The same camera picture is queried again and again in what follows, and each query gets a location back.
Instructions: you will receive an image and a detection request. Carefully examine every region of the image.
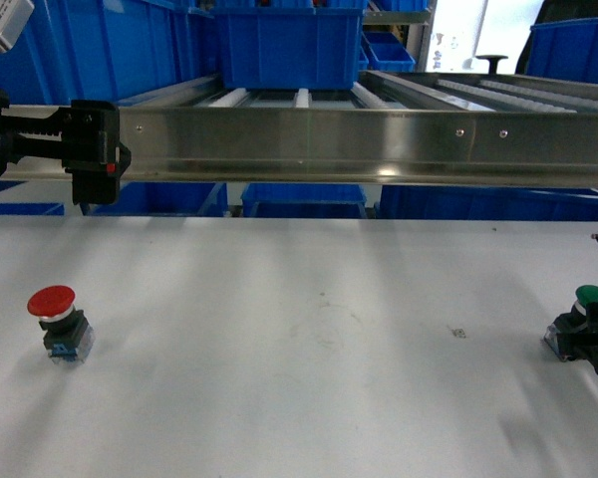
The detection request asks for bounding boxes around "steel roller shelf rack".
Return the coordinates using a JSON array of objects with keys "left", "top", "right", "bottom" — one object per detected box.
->
[{"left": 4, "top": 71, "right": 598, "bottom": 188}]

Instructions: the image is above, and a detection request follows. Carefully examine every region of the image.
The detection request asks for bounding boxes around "black office chair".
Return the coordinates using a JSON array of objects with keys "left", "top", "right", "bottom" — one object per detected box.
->
[{"left": 475, "top": 54, "right": 508, "bottom": 75}]

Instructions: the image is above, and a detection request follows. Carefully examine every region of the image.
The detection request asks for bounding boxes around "grey camera box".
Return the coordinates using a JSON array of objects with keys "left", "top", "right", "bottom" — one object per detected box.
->
[{"left": 0, "top": 0, "right": 35, "bottom": 54}]

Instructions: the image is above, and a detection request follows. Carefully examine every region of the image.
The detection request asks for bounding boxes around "green mushroom push button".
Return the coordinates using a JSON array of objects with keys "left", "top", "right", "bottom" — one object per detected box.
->
[{"left": 544, "top": 285, "right": 598, "bottom": 361}]

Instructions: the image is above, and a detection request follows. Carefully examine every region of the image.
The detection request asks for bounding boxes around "large blue bin right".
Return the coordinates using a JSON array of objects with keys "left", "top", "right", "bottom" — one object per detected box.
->
[{"left": 526, "top": 17, "right": 598, "bottom": 85}]

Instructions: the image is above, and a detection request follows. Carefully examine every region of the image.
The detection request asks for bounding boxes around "large blue bin centre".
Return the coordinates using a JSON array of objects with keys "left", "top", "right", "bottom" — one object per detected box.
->
[{"left": 213, "top": 7, "right": 363, "bottom": 91}]

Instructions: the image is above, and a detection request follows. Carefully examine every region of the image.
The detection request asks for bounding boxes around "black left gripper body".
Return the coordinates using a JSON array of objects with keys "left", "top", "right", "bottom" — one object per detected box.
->
[{"left": 0, "top": 90, "right": 132, "bottom": 205}]

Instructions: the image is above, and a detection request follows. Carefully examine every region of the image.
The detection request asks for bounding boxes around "large blue bin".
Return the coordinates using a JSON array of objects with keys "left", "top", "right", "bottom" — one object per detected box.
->
[
  {"left": 213, "top": 7, "right": 363, "bottom": 91},
  {"left": 526, "top": 17, "right": 598, "bottom": 85},
  {"left": 0, "top": 1, "right": 217, "bottom": 105}
]

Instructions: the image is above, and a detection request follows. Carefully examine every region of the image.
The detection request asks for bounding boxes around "large blue bin left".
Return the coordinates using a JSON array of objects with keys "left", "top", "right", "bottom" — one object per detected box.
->
[{"left": 0, "top": 1, "right": 217, "bottom": 105}]

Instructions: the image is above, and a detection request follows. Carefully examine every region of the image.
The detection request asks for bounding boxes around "red mushroom push button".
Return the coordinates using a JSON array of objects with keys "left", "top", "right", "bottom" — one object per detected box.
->
[{"left": 27, "top": 285, "right": 95, "bottom": 363}]

